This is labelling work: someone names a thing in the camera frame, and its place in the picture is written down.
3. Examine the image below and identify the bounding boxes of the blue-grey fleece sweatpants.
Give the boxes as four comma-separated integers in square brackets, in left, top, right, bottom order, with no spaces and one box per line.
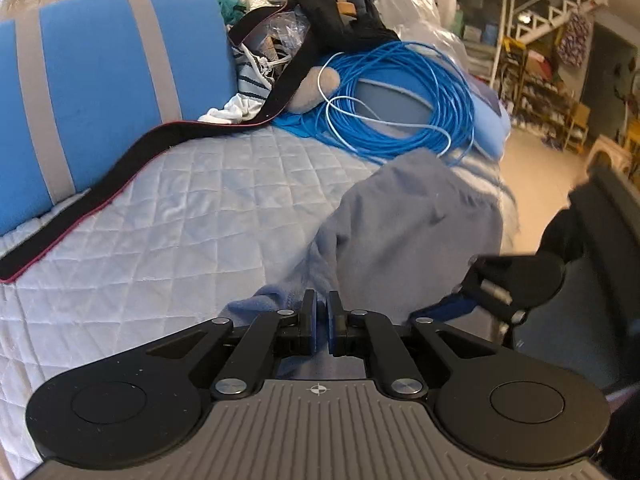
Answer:
[222,148,518,379]

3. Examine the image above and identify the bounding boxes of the white striped cloth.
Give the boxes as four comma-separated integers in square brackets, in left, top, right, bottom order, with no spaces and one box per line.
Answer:
[198,44,292,125]

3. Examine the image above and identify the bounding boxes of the wooden storage shelves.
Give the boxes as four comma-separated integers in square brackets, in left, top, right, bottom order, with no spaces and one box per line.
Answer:
[496,37,594,154]

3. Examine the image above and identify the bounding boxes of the clear plastic bag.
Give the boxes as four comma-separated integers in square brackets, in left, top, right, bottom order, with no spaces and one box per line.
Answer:
[374,0,469,73]

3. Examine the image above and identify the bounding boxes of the light blue cushion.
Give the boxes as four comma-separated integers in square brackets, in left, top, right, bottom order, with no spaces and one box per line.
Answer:
[466,76,511,162]

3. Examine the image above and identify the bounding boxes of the quilted grey bedspread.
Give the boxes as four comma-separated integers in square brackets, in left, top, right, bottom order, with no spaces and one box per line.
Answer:
[1,127,375,479]

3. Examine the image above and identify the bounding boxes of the blue striped pillow right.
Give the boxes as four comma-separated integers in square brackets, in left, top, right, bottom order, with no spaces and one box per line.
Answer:
[1,0,236,232]

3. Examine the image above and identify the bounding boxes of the black bag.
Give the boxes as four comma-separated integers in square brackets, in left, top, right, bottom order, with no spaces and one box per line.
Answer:
[290,0,399,55]

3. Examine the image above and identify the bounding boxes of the black strap with red edge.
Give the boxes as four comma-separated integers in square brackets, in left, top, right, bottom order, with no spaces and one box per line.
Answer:
[0,0,346,283]

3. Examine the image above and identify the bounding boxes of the blue cable bundle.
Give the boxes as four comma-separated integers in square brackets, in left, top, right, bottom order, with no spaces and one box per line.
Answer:
[271,40,476,167]

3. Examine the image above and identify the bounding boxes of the white metal staircase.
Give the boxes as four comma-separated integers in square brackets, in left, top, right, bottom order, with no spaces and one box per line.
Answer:
[490,0,608,89]

